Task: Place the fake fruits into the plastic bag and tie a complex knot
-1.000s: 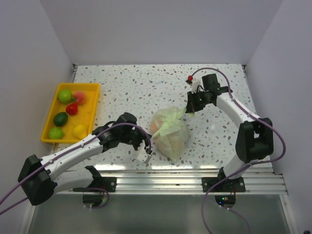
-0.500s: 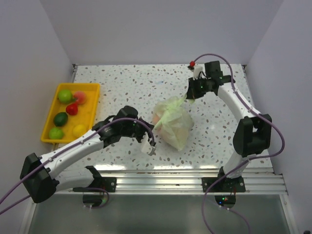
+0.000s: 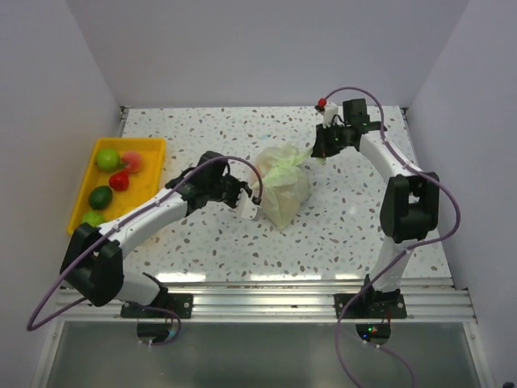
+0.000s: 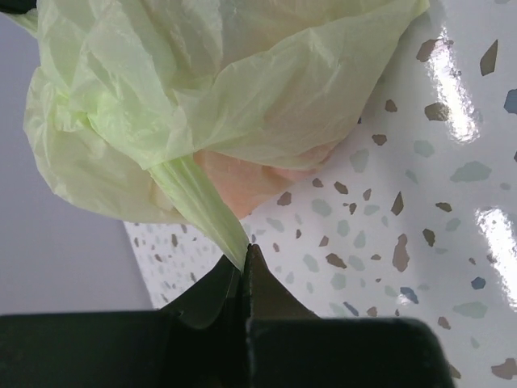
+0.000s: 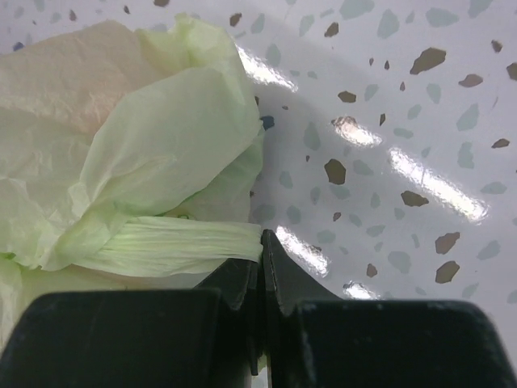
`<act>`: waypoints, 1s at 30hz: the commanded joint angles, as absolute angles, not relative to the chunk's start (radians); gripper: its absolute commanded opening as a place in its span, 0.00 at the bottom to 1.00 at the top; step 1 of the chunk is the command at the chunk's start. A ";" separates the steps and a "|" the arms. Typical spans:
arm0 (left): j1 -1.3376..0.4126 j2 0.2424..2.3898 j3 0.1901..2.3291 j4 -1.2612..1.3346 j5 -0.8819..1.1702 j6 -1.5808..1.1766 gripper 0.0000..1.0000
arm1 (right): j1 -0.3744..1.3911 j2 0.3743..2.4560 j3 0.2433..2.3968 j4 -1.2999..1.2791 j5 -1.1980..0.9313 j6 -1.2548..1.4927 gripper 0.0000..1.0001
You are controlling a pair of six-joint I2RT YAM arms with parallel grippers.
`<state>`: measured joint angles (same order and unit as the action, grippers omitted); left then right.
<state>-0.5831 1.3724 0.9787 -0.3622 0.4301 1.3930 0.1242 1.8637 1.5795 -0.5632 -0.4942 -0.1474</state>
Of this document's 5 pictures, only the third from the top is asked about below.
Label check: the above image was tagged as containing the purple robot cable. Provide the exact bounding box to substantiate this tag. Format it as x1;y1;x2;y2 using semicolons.
325;86;462;388
26;156;264;347

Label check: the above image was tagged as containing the small green fake lime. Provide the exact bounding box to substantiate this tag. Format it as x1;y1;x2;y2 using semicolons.
81;210;106;228

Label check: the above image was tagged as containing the pale green avocado-print plastic bag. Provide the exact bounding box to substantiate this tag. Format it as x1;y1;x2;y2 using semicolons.
254;144;313;230

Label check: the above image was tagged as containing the dark green fake avocado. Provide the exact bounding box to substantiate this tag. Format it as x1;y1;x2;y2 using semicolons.
88;186;113;210

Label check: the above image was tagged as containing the yellow plastic tray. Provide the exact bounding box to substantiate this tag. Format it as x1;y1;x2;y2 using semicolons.
67;137;166;234

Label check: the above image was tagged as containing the pink peach with leaf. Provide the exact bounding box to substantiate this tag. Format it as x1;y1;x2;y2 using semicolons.
120;150;144;174

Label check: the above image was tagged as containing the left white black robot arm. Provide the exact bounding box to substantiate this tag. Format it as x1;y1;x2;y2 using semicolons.
60;151;264;318

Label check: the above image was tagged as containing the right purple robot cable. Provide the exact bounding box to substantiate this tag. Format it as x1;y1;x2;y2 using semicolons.
325;86;462;388

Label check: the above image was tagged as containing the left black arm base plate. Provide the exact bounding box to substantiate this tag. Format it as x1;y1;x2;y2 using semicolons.
115;273;194;318

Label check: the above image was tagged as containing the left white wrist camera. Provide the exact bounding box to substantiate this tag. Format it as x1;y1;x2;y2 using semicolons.
235;190;262;221

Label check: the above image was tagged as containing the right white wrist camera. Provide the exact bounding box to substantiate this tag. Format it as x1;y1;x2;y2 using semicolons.
315;98;338;128

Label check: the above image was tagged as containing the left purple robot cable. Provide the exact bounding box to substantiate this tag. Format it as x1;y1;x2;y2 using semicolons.
26;156;264;347

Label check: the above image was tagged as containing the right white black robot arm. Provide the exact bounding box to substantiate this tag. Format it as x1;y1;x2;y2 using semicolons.
311;99;439;318

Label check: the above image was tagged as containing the aluminium rail frame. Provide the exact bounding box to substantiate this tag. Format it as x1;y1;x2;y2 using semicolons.
52;105;480;324

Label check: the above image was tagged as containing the red fake pepper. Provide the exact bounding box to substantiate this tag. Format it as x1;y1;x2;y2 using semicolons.
108;171;129;192

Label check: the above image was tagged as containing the bright green fake apple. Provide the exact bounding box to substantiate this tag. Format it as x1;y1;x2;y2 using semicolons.
95;148;120;171

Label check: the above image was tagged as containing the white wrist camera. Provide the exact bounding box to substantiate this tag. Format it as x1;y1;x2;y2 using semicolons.
235;190;262;221
315;98;338;128

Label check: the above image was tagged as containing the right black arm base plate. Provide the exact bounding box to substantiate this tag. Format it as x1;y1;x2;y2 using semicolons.
334;275;408;319

